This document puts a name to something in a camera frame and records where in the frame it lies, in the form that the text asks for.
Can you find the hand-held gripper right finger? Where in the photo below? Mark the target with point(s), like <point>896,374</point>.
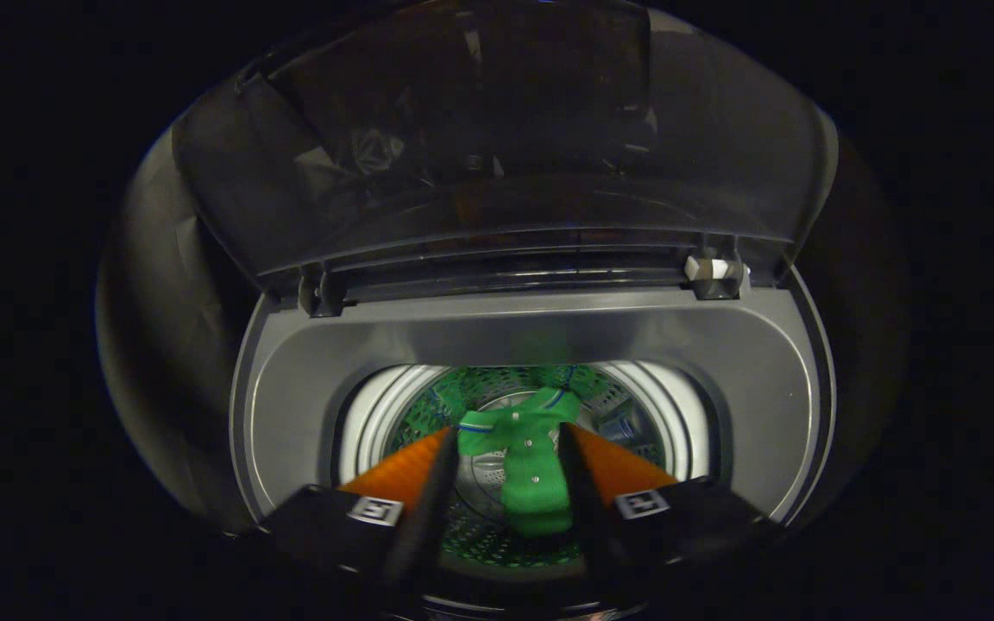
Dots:
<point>583,500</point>

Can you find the transparent washing machine lid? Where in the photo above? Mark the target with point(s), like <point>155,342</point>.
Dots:
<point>506,172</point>

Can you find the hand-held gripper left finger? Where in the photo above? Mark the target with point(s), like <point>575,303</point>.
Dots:
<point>432,509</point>

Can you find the green polo shirt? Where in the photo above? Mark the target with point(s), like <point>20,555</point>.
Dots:
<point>536,492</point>

